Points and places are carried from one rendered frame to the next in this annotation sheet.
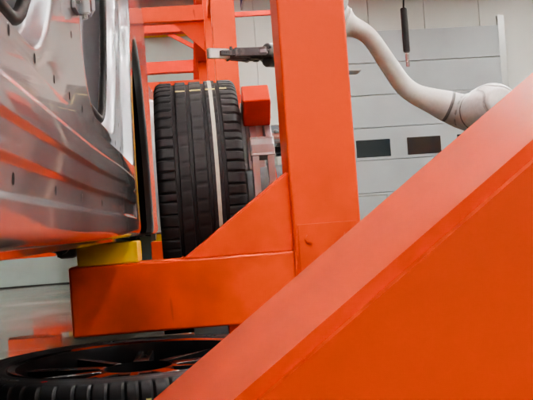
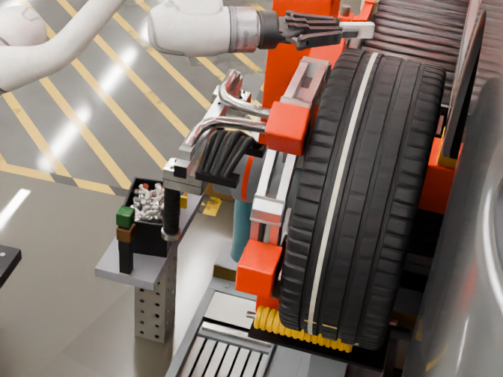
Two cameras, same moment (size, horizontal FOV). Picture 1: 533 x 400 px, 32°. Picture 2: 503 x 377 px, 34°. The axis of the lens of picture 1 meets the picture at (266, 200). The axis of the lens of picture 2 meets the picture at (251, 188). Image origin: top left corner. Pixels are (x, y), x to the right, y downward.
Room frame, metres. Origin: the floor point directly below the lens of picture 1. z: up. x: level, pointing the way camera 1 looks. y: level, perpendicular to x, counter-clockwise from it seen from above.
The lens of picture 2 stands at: (4.30, 0.39, 2.00)
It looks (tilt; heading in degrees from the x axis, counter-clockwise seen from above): 37 degrees down; 197
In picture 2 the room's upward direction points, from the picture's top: 6 degrees clockwise
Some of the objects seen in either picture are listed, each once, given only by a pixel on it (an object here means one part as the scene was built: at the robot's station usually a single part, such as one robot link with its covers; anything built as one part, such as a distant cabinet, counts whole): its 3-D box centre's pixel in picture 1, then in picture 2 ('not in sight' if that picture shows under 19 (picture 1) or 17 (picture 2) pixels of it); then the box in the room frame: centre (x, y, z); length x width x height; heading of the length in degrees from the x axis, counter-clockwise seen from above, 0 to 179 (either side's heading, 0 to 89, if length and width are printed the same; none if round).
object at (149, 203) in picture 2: not in sight; (150, 215); (2.66, -0.40, 0.51); 0.20 x 0.14 x 0.13; 13
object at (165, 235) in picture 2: not in sight; (171, 209); (2.96, -0.20, 0.83); 0.04 x 0.04 x 0.16
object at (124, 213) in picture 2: not in sight; (125, 216); (2.83, -0.38, 0.64); 0.04 x 0.04 x 0.04; 5
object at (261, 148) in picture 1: (258, 190); (291, 182); (2.77, 0.02, 0.85); 0.54 x 0.07 x 0.54; 5
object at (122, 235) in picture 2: not in sight; (126, 231); (2.83, -0.38, 0.59); 0.04 x 0.04 x 0.04; 5
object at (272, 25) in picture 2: (263, 55); (279, 30); (2.86, -0.02, 1.27); 0.09 x 0.08 x 0.07; 119
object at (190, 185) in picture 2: not in sight; (186, 176); (2.96, -0.17, 0.93); 0.09 x 0.05 x 0.05; 95
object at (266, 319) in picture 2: not in sight; (304, 328); (2.89, 0.13, 0.51); 0.29 x 0.06 x 0.06; 95
